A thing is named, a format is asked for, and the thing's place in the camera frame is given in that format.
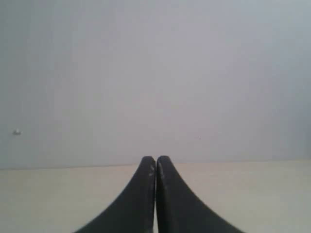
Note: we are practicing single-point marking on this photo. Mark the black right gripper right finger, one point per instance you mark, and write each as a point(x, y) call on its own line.
point(178, 209)

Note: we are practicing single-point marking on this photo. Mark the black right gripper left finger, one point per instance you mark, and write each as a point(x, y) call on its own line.
point(133, 210)

